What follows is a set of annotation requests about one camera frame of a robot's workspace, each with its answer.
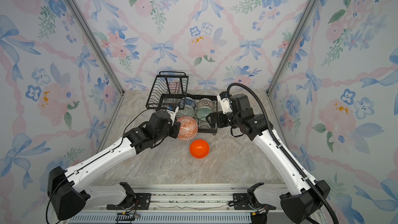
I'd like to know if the mint green lined bowl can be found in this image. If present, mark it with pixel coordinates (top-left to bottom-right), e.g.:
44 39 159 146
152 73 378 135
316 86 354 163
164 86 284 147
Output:
196 106 212 121

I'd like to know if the white brown lattice bowl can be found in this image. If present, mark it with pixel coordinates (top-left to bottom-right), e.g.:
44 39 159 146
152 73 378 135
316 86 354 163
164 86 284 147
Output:
197 98 214 110

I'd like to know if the pink patterned bowl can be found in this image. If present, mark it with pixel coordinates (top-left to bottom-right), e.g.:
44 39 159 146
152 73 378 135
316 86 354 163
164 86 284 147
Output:
177 116 198 141

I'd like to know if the orange plastic bowl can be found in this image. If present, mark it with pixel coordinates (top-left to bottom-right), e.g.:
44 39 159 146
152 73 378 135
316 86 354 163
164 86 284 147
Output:
189 140 210 159

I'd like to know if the blue floral bowl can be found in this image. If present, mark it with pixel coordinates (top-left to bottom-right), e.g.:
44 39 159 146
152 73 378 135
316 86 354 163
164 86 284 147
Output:
179 97 196 109

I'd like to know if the green patterned bowl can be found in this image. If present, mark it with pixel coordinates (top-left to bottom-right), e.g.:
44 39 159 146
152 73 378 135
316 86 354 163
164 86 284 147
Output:
176 106 195 118

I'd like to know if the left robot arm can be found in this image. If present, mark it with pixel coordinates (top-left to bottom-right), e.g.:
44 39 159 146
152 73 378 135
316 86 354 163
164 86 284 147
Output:
47 110 180 221

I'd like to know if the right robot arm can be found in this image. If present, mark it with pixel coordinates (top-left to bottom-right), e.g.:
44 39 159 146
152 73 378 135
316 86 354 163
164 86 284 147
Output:
206 92 331 224

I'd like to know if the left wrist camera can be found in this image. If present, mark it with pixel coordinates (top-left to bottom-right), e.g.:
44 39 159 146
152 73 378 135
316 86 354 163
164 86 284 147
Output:
166 104 179 122

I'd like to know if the black wire dish rack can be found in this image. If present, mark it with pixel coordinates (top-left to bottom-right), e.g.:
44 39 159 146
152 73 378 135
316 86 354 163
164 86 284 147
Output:
146 71 218 135

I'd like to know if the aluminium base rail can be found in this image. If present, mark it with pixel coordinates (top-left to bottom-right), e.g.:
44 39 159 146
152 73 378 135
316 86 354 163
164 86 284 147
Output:
55 183 327 224

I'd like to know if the left aluminium corner post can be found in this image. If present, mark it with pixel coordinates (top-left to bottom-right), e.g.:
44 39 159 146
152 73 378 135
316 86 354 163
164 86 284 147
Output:
64 0 124 95

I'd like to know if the aluminium corner post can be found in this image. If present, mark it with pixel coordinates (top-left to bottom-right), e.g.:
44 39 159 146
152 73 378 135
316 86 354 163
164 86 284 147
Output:
266 0 330 96
64 0 124 95

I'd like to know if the right aluminium corner post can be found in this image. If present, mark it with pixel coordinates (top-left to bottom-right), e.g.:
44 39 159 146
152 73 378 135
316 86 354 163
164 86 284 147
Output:
266 0 330 96

